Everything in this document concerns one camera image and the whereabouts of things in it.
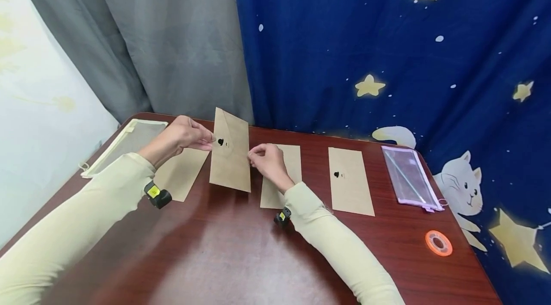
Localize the black wrist band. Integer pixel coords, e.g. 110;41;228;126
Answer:
274;207;292;228
143;181;173;209

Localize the person's right hand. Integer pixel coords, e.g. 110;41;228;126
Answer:
247;143;296;194

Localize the person's left forearm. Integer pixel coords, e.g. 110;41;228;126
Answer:
0;152;156;305

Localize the brown paper envelope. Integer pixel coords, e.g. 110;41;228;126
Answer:
260;144;303;210
209;107;252;193
154;147;211;202
328;147;375;217

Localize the person's right forearm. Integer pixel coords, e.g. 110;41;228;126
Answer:
284;182;405;305

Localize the cream mesh zipper pouch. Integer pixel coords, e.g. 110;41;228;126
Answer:
79;119;169;179

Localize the clear purple zipper pouch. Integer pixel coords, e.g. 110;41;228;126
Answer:
381;145;448;213

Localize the orange tape roll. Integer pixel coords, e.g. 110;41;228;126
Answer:
425;230;453;257

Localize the person's left hand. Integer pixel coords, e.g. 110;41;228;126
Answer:
137;115;216;168

